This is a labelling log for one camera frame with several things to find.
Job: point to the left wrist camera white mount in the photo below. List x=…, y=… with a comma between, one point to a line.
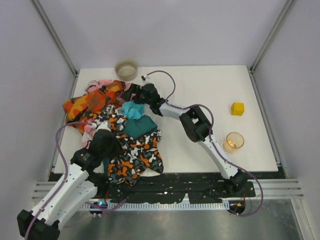
x=101, y=126

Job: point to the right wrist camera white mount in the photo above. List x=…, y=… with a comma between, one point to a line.
x=145, y=80

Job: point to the dark teal cloth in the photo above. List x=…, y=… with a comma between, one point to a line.
x=136, y=128

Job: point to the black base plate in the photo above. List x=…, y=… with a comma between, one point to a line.
x=170, y=188

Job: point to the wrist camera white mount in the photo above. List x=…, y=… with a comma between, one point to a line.
x=145, y=80
x=101, y=126

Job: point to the left aluminium frame post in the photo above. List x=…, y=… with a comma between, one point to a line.
x=53, y=34

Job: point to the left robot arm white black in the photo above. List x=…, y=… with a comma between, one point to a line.
x=77, y=185

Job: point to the red orange camouflage cloth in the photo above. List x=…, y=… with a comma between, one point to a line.
x=74, y=108

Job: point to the beige ceramic bowl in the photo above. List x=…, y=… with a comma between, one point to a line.
x=126, y=70

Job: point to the white slotted cable duct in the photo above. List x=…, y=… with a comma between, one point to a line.
x=182, y=206

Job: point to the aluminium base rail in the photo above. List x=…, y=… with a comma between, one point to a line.
x=272, y=189

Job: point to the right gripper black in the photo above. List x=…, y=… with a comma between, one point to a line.
x=137, y=94

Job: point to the aluminium frame post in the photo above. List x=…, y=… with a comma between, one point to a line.
x=53, y=34
x=275, y=29

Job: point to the black orange grey camouflage cloth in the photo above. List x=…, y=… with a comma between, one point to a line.
x=137, y=154

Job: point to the right aluminium frame post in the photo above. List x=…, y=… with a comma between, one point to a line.
x=275, y=29

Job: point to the white cloth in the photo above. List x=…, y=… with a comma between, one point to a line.
x=88, y=136

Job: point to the orange transparent plastic cup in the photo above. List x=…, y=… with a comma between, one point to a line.
x=233, y=142

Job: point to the yellow cube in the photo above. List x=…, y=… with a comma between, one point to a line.
x=237, y=109

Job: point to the pink patterned cloth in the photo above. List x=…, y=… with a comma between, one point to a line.
x=101, y=94

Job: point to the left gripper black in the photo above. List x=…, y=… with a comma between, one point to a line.
x=110, y=149

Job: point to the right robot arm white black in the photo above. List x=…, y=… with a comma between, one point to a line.
x=197, y=128

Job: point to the light blue cloth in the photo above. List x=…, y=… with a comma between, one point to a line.
x=133, y=111

